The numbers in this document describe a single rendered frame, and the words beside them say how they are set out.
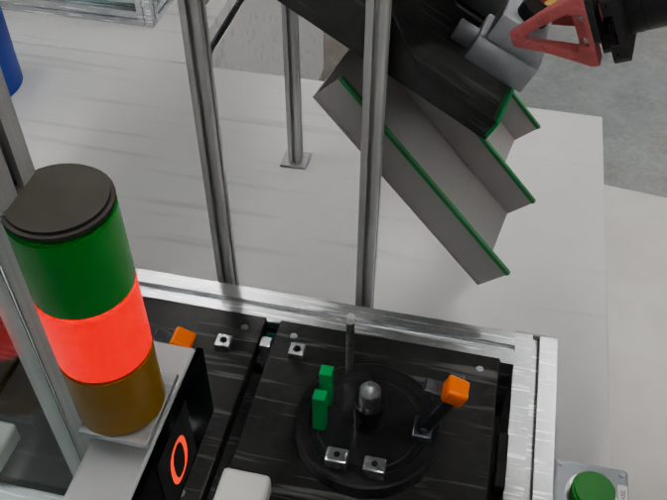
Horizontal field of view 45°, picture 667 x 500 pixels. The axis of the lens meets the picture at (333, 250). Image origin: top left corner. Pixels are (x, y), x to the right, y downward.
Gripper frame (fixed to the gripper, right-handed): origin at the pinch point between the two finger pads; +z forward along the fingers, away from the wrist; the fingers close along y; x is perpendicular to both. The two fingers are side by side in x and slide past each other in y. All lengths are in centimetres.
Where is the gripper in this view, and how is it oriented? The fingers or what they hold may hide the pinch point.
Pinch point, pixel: (524, 24)
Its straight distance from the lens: 78.0
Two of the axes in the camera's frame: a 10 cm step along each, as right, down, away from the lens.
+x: 4.0, 7.4, 5.4
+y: -3.4, 6.7, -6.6
